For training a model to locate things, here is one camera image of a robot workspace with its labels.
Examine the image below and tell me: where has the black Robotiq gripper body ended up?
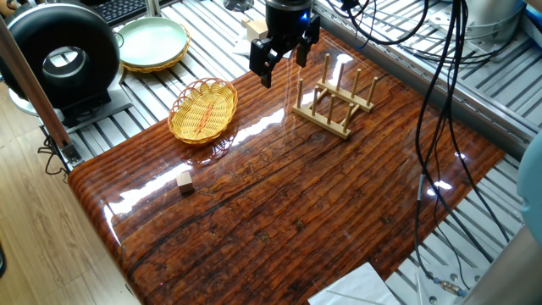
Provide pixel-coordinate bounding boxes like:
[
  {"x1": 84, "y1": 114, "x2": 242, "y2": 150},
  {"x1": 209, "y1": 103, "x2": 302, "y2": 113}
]
[{"x1": 265, "y1": 0, "x2": 314, "y2": 50}]

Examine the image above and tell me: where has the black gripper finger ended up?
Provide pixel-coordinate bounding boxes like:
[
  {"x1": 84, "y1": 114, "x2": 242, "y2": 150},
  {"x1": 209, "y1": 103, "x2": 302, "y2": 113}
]
[
  {"x1": 295, "y1": 14, "x2": 322, "y2": 68},
  {"x1": 248, "y1": 36, "x2": 283, "y2": 89}
]

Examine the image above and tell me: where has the yellow wicker basket dish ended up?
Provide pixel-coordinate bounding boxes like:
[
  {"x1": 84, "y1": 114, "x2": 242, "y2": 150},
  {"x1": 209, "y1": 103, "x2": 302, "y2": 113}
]
[{"x1": 167, "y1": 77, "x2": 239, "y2": 146}]

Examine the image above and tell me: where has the wooden dish rack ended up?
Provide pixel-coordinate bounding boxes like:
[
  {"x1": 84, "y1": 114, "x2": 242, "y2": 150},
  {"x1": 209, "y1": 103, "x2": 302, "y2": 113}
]
[{"x1": 291, "y1": 53, "x2": 379, "y2": 141}]

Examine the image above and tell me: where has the large wooden block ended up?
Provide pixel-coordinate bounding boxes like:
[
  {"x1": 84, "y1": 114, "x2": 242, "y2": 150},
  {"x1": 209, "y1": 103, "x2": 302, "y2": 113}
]
[{"x1": 246, "y1": 19, "x2": 270, "y2": 43}]

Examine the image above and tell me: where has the brown wicker tray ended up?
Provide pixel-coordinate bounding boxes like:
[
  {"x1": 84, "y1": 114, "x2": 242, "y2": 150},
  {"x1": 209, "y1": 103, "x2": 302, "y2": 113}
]
[{"x1": 119, "y1": 25, "x2": 192, "y2": 74}]

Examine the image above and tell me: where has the pale green plate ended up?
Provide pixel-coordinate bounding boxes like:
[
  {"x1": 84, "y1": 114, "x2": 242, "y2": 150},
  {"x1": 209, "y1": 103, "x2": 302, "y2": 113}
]
[{"x1": 116, "y1": 16, "x2": 190, "y2": 69}]

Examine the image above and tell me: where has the small wooden cube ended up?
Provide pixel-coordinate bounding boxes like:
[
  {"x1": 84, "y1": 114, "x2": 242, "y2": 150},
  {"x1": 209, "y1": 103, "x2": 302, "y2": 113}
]
[{"x1": 175, "y1": 171, "x2": 195, "y2": 195}]

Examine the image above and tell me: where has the grey metal stand plate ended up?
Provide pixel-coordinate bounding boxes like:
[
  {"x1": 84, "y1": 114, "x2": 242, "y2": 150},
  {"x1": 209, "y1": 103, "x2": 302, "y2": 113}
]
[{"x1": 8, "y1": 80, "x2": 135, "y2": 135}]

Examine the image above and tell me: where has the black keyboard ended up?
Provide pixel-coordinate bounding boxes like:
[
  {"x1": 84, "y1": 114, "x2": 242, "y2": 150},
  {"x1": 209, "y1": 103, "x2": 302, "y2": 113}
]
[{"x1": 91, "y1": 0, "x2": 170, "y2": 26}]

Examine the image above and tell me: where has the flat white paper sheet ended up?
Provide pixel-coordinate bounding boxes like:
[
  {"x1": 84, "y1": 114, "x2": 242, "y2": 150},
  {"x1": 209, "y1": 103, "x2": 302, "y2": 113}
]
[{"x1": 307, "y1": 261, "x2": 401, "y2": 305}]

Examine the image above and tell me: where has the black ring-shaped device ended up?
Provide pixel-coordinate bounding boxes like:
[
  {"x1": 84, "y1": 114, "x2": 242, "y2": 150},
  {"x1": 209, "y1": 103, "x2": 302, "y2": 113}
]
[{"x1": 0, "y1": 3, "x2": 122, "y2": 128}]

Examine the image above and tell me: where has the silver cylindrical pedestal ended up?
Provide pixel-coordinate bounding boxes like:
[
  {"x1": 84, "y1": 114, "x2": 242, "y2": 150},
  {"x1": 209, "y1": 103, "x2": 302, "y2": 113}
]
[{"x1": 463, "y1": 0, "x2": 530, "y2": 43}]

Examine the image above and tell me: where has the black cable with silver sleeve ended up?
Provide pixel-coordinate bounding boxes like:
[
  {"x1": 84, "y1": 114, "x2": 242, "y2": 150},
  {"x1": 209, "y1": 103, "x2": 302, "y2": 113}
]
[{"x1": 412, "y1": 0, "x2": 467, "y2": 286}]

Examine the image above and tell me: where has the aluminium frame post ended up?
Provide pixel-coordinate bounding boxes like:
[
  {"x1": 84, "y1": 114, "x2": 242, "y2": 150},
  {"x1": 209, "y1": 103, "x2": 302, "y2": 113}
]
[{"x1": 0, "y1": 16, "x2": 84, "y2": 167}]

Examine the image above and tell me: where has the thin black floor cable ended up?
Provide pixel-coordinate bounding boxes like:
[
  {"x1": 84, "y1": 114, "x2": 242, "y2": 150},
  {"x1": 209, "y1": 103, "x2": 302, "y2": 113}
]
[{"x1": 36, "y1": 134, "x2": 71, "y2": 183}]

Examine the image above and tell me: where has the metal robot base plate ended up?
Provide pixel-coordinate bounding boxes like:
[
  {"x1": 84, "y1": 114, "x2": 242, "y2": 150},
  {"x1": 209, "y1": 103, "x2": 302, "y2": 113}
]
[{"x1": 414, "y1": 262, "x2": 488, "y2": 305}]

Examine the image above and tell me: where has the metal cable connector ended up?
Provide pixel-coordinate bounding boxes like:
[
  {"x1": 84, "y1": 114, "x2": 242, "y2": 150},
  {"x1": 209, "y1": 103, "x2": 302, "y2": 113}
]
[{"x1": 431, "y1": 275, "x2": 468, "y2": 297}]

